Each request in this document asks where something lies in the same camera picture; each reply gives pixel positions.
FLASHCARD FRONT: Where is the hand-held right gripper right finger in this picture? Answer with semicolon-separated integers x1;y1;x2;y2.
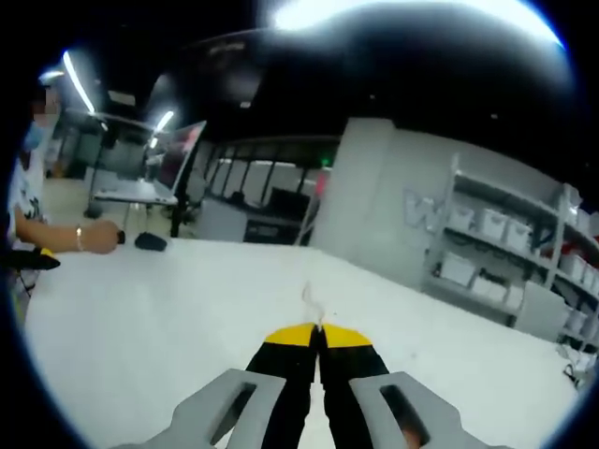
318;323;474;449

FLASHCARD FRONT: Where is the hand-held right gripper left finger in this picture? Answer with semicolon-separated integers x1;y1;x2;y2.
110;323;320;449

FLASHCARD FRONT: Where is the clear resealable bag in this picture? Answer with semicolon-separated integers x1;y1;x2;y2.
299;279;329;331

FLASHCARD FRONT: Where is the open laptop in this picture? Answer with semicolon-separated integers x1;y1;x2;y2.
91;120;209;207

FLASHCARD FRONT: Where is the black computer mouse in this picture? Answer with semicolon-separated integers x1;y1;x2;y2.
134;200;189;253

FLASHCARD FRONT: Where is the blue face mask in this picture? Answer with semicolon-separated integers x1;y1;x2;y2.
22;119;53;152

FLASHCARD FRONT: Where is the tube ceiling light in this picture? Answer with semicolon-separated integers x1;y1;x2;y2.
153;109;176;133
62;49;98;114

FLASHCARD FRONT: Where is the dark low cabinet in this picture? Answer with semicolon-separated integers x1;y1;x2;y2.
243;186;313;245

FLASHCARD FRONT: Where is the grey panel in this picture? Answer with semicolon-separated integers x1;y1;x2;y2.
522;279;571;341

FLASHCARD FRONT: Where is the row of white storage bins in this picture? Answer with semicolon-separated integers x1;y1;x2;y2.
442;205;599;333

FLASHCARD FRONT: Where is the grey metal shelving unit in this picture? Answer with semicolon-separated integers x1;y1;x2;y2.
422;152;599;353

